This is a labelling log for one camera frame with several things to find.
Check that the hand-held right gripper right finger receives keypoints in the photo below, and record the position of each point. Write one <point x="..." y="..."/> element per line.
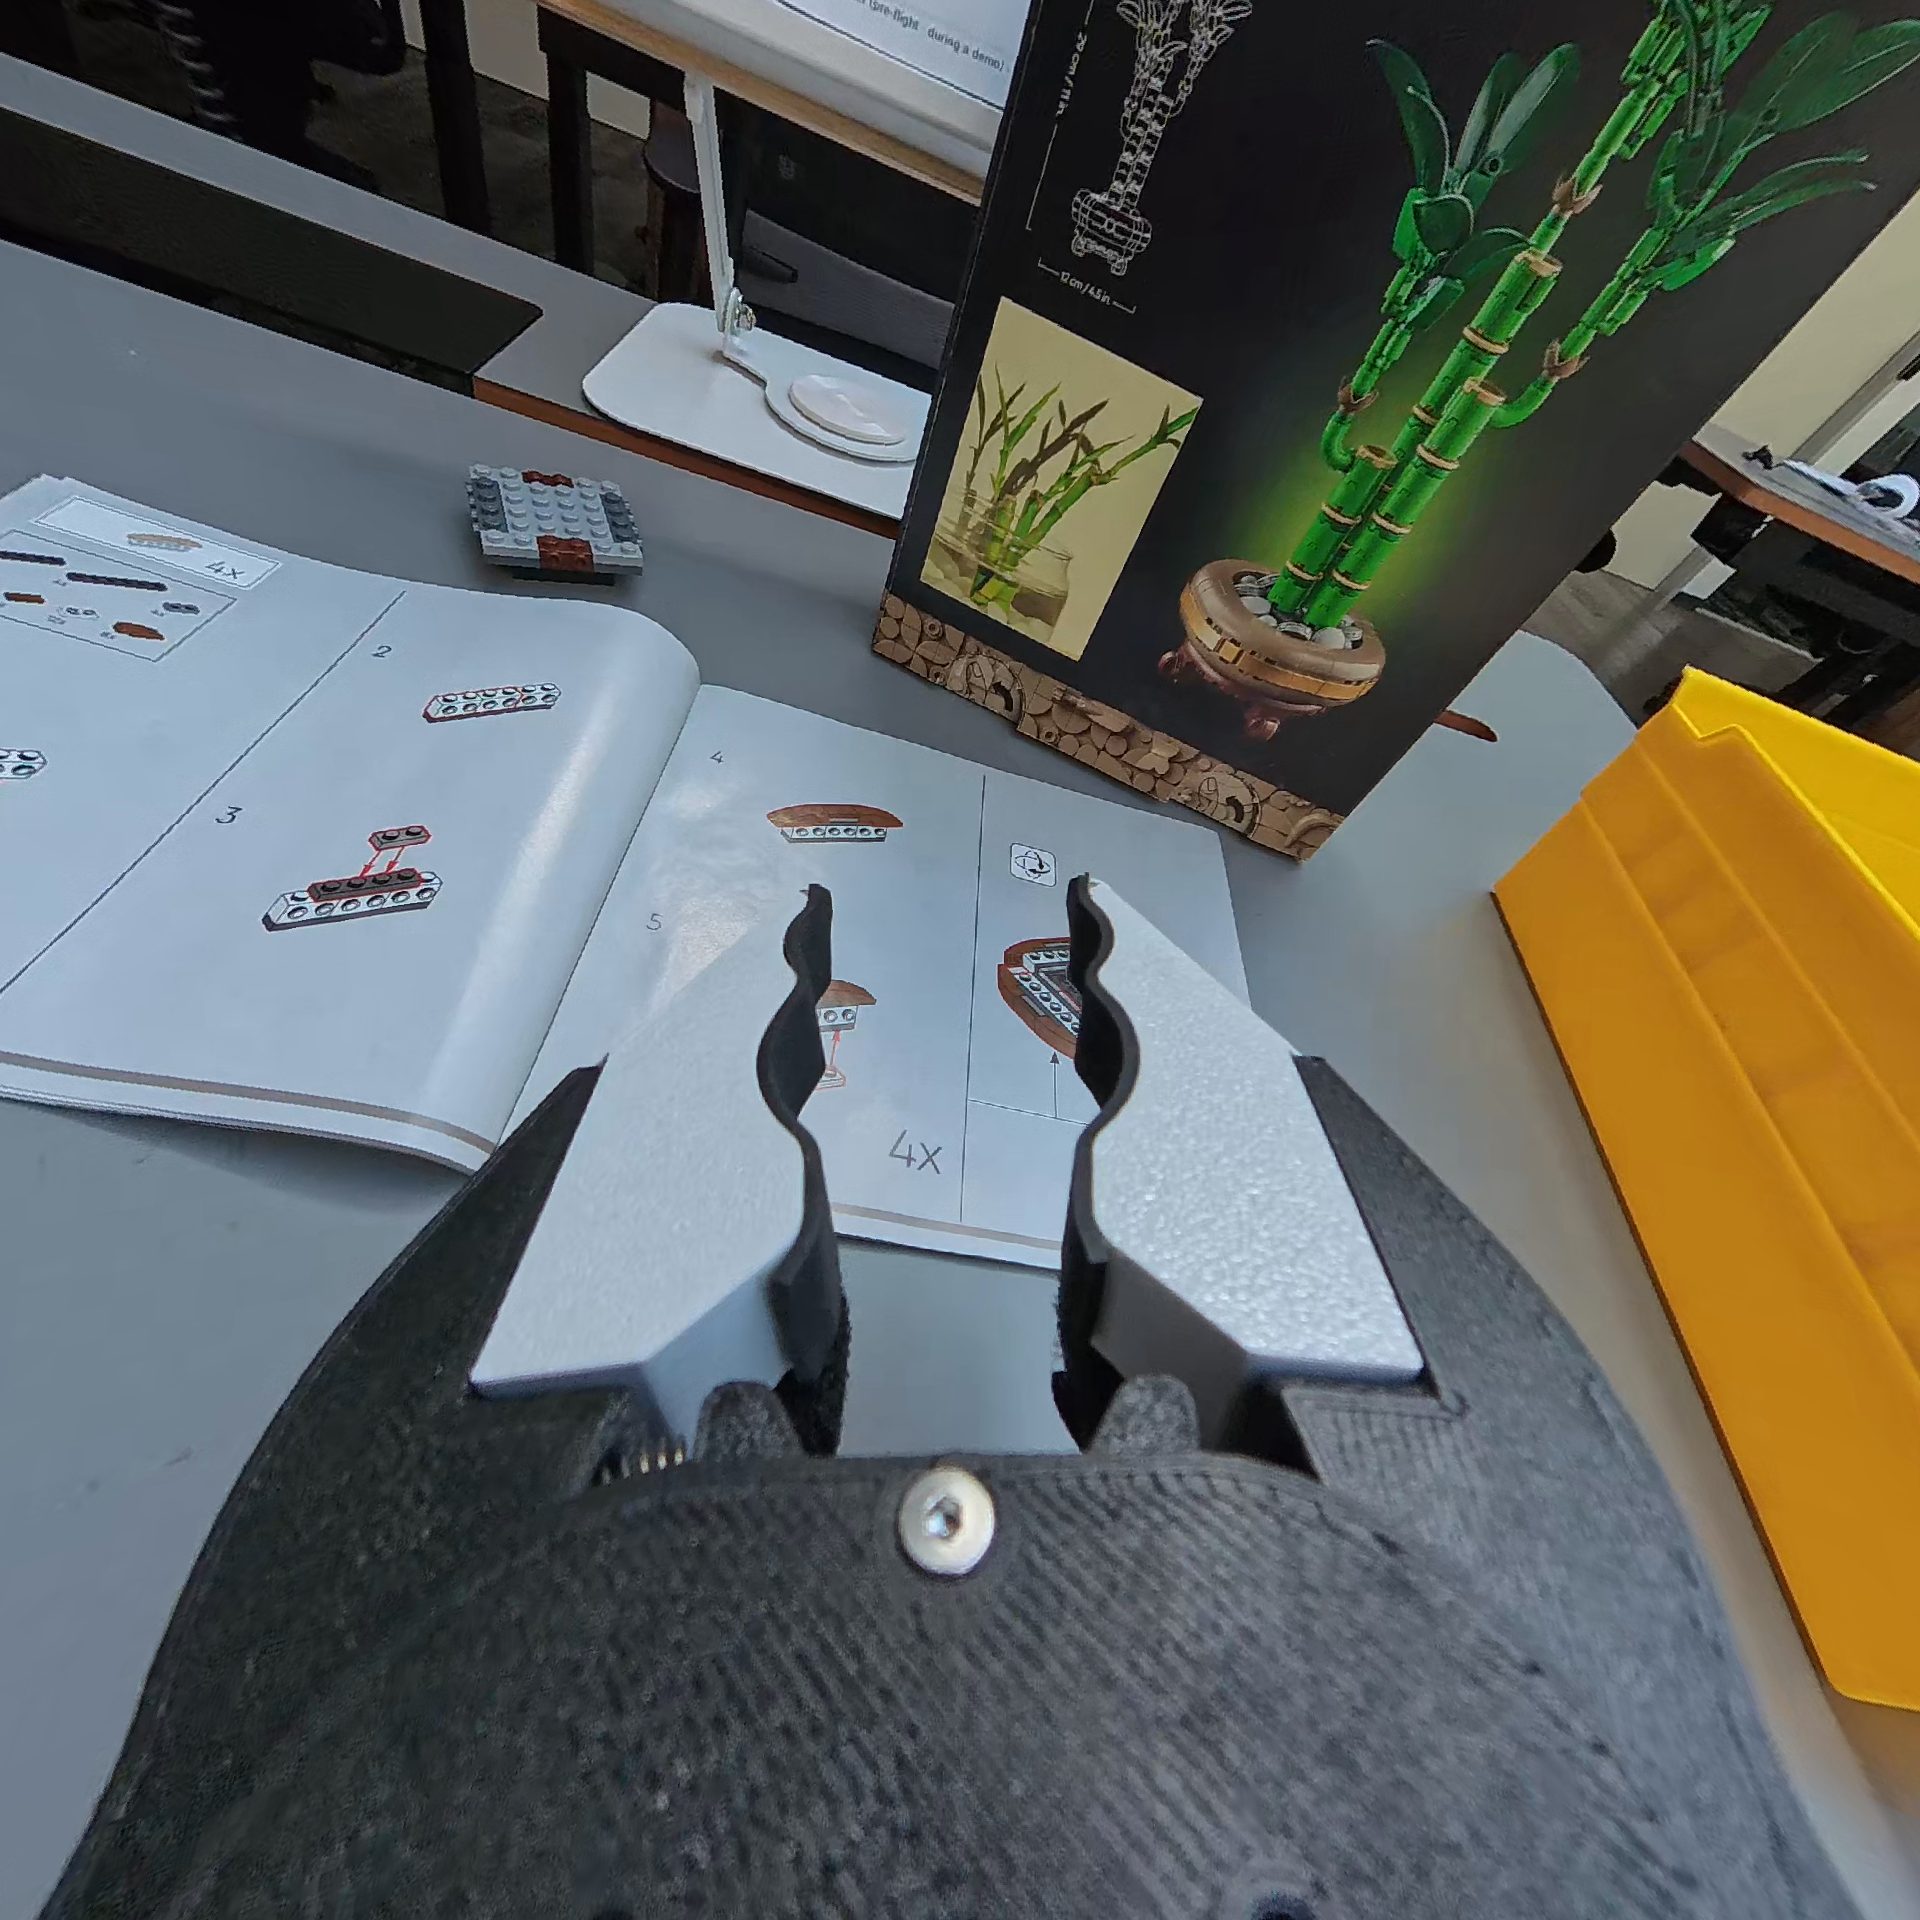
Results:
<point x="1244" y="1201"/>

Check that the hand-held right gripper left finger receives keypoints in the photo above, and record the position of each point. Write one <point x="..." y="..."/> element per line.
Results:
<point x="661" y="1201"/>

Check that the lego instruction booklet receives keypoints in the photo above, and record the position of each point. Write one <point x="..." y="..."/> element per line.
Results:
<point x="376" y="902"/>

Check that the grey lego base assembly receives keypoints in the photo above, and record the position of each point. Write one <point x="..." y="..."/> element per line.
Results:
<point x="556" y="518"/>

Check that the black bamboo lego box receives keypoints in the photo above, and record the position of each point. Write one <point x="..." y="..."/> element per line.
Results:
<point x="1276" y="376"/>

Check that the yellow plastic bin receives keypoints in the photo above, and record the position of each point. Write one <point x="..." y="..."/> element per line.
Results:
<point x="1769" y="1125"/>

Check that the white lamp base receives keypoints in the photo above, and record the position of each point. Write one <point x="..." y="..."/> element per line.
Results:
<point x="675" y="382"/>

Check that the background work table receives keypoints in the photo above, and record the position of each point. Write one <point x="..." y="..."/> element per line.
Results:
<point x="1800" y="510"/>

